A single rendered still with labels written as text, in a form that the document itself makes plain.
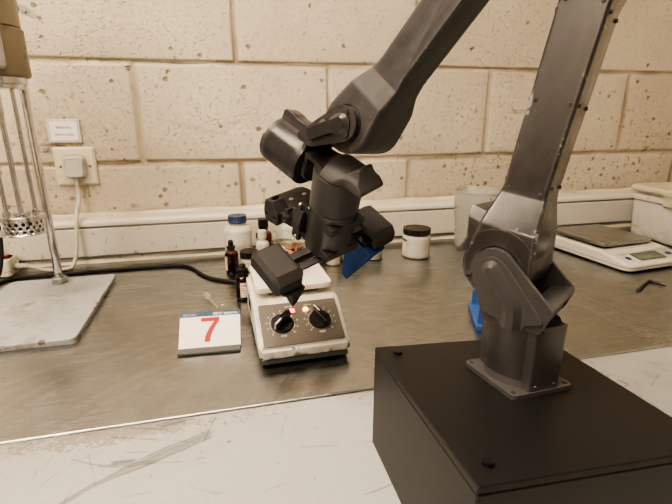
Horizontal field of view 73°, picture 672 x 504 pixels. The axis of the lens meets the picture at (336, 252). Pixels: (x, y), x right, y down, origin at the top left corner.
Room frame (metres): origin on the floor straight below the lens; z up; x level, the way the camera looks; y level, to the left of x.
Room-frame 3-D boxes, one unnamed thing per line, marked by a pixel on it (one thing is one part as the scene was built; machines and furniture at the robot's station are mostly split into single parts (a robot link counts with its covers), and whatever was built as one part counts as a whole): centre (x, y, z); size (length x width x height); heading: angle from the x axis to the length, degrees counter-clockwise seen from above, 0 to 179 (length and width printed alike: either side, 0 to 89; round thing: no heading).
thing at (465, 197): (1.14, -0.37, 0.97); 0.18 x 0.13 x 0.15; 7
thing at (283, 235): (0.72, 0.08, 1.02); 0.06 x 0.05 x 0.08; 178
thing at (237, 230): (1.01, 0.23, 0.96); 0.06 x 0.06 x 0.11
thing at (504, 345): (0.36, -0.16, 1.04); 0.07 x 0.07 x 0.06; 21
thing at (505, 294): (0.36, -0.16, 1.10); 0.09 x 0.07 x 0.06; 142
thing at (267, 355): (0.67, 0.07, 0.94); 0.22 x 0.13 x 0.08; 15
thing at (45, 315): (0.74, 0.53, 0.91); 0.30 x 0.20 x 0.01; 14
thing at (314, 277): (0.70, 0.08, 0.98); 0.12 x 0.12 x 0.01; 15
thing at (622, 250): (1.08, -0.68, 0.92); 0.26 x 0.19 x 0.05; 20
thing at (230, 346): (0.62, 0.19, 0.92); 0.09 x 0.06 x 0.04; 100
